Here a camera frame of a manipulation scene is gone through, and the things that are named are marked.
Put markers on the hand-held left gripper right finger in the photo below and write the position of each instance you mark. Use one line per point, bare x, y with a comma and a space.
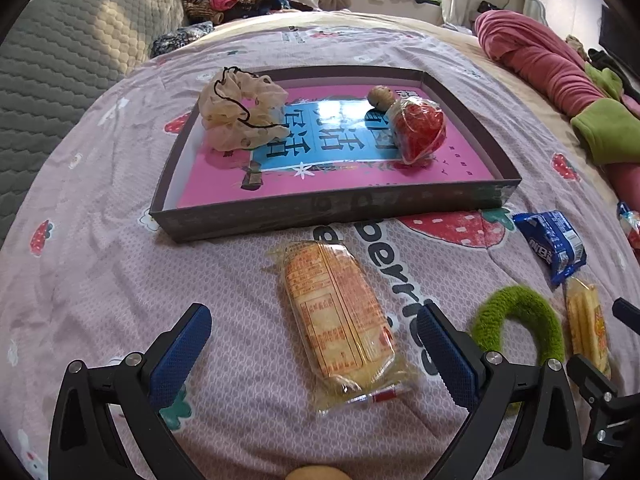
447, 355

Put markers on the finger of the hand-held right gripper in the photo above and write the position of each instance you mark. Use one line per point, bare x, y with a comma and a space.
627, 311
592, 377

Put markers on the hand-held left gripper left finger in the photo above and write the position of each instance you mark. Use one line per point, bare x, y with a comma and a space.
180, 355

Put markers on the yellow biscuit packet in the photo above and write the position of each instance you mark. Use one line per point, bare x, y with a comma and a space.
587, 325

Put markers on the green scrunchie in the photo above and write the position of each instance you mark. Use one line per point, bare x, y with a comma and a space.
525, 300

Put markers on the blue snack packet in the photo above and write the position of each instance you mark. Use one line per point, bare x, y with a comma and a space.
550, 240

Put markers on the orange biscuit packet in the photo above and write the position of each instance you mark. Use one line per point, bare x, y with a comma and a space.
335, 310

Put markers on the walnut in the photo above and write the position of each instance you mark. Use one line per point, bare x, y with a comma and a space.
315, 474
380, 97

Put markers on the dark grey shallow box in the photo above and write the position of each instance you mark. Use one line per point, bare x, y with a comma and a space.
325, 207

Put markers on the red toy egg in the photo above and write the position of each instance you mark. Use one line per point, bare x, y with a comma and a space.
420, 130

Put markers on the beige scrunchie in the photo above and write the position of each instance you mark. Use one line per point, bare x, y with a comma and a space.
225, 110

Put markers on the red white patterned packet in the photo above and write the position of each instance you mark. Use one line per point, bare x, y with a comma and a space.
631, 225

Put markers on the green fleece cloth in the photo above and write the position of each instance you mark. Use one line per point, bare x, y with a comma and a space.
610, 130

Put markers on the black clothing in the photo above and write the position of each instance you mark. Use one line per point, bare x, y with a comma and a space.
605, 57

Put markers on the pink fleece blanket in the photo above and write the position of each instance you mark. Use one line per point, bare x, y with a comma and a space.
540, 60

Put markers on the black television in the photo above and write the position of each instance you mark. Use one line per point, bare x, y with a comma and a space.
620, 35

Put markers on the dark floral cloth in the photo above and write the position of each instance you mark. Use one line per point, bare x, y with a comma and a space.
180, 37

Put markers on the grey quilted headboard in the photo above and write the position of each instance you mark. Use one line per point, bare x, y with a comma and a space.
60, 60

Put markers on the window seat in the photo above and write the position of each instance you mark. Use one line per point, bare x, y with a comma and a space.
350, 0

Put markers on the white curved frame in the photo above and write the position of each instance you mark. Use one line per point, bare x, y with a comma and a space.
535, 7

